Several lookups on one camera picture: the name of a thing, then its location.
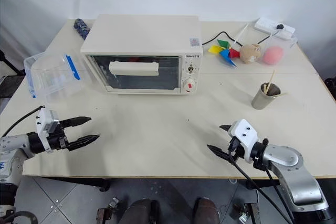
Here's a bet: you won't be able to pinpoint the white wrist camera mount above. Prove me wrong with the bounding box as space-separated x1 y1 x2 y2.
35 108 61 154
227 119 259 163

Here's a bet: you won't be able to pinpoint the metal cup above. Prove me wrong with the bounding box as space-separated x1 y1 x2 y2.
251 82 282 110

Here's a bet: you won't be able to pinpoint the white oven door handle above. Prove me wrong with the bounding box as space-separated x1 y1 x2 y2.
109 60 160 77

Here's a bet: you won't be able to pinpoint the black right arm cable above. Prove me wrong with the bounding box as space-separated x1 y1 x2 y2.
227 142 296 224

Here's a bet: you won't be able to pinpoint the white timer knob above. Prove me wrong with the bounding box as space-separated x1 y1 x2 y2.
183 78 197 93

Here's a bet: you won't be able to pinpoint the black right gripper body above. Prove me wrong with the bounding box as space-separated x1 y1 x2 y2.
227 135 247 163

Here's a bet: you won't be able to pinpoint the metal table caster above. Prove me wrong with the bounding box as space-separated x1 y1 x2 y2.
95 196 119 224
233 202 261 224

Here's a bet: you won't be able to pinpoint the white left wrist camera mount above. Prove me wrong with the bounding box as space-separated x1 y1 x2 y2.
35 108 61 154

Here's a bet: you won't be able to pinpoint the black stand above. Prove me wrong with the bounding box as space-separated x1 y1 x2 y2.
323 76 336 99
0 50 25 78

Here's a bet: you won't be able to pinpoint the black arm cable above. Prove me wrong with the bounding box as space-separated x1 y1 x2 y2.
227 142 296 224
1 105 46 138

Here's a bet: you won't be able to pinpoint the white toaster oven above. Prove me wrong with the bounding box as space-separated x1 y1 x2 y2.
80 14 204 95

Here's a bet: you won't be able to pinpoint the colourful paper pinwheel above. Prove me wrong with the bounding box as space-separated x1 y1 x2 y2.
208 23 249 68

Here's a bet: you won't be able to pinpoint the beige plush toy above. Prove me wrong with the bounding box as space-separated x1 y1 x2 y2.
239 44 262 65

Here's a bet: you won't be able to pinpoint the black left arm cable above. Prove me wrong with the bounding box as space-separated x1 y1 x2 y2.
1 105 46 138

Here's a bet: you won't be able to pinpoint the blue patterned bundle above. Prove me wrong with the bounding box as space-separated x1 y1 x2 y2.
73 18 91 40

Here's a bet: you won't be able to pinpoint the long wooden stick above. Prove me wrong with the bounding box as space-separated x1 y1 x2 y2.
263 69 276 95

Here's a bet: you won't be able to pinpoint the clear plastic box blue clips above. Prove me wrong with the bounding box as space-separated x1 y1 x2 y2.
23 51 85 104

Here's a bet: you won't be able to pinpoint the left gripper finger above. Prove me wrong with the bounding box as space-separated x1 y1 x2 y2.
68 134 101 152
60 116 92 129

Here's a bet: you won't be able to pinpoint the glass oven door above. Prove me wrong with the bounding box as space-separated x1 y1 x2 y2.
84 54 182 94

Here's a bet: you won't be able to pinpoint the pink foam ball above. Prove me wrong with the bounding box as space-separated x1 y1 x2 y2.
262 46 285 66

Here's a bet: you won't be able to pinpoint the dark rounded shape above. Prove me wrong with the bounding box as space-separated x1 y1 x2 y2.
122 198 161 224
194 197 222 224

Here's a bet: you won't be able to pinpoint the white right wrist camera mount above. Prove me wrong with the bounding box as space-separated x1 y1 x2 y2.
227 119 259 163

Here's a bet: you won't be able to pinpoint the white power strip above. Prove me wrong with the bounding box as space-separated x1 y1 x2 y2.
254 17 296 41

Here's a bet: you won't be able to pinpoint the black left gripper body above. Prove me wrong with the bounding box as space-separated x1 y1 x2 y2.
47 121 71 153

